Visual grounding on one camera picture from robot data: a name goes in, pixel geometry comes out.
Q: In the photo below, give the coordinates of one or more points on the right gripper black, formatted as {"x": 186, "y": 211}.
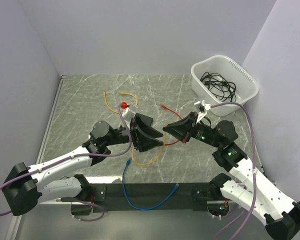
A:
{"x": 184, "y": 128}

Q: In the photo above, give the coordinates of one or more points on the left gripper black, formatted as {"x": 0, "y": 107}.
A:
{"x": 139, "y": 127}

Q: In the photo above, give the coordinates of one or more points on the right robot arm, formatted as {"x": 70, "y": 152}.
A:
{"x": 245, "y": 184}

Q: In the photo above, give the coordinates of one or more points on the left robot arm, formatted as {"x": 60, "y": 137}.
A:
{"x": 27, "y": 186}

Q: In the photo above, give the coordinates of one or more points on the white plastic basin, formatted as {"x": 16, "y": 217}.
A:
{"x": 219, "y": 79}

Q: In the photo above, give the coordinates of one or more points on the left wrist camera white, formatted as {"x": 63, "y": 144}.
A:
{"x": 127, "y": 111}

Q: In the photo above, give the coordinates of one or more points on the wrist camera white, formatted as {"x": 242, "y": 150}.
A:
{"x": 127, "y": 111}
{"x": 202, "y": 109}

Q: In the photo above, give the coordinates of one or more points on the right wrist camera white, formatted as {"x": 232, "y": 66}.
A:
{"x": 202, "y": 109}

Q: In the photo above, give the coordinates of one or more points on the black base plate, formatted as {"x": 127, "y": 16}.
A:
{"x": 196, "y": 196}

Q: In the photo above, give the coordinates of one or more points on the aluminium rail frame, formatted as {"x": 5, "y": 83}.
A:
{"x": 16, "y": 220}

